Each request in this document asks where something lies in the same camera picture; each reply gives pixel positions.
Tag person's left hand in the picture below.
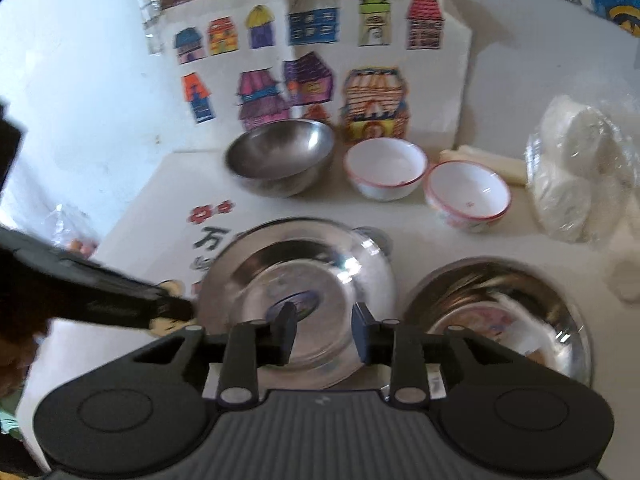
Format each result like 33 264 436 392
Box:
0 321 49 399

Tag plastic bag of white rolls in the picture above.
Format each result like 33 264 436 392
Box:
525 94 640 247

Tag clear bag with red contents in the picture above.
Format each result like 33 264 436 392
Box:
47 202 101 261

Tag stainless steel bowl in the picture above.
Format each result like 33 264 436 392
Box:
224 120 336 198

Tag house drawings poster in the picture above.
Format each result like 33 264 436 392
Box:
145 0 473 148

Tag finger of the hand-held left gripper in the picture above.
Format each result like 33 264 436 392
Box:
147 287 197 325

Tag white red-rimmed bowl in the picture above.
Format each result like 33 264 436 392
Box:
343 137 429 202
424 160 512 233

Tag printed white table mat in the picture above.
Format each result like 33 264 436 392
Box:
20 125 640 401

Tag stainless steel plate blue label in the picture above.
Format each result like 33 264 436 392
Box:
197 217 398 391

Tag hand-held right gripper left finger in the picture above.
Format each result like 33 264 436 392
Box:
131 301 299 406

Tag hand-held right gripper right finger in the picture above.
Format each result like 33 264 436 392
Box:
351 302 507 406

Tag white stick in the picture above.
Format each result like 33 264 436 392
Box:
457 144 527 163
440 149 527 185

